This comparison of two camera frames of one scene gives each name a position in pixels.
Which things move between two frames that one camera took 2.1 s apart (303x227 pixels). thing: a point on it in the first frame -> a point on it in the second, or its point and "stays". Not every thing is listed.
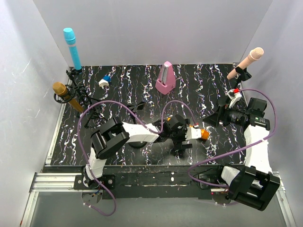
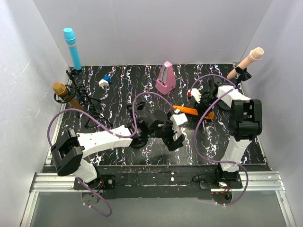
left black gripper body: (179, 144) -> (172, 133)
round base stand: (244, 75) stays
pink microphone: (166, 80) stays
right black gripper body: (220, 116) -> (204, 104)
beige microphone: (255, 54) stays
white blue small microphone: (105, 81) stays
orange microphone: (205, 134) -> (193, 111)
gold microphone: (60, 89) stays
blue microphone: (70, 38) stays
